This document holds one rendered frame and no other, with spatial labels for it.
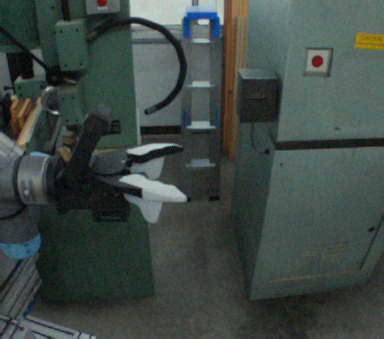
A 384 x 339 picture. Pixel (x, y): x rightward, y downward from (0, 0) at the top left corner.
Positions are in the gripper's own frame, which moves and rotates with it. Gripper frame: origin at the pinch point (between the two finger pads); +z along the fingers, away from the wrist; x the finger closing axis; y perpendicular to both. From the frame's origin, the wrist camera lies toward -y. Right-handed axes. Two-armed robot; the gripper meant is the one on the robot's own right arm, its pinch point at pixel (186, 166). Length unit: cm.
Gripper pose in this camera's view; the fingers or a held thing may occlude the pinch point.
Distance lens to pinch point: 53.0
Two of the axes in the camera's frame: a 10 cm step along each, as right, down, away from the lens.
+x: 0.4, 4.0, -9.2
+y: 0.0, 9.2, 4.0
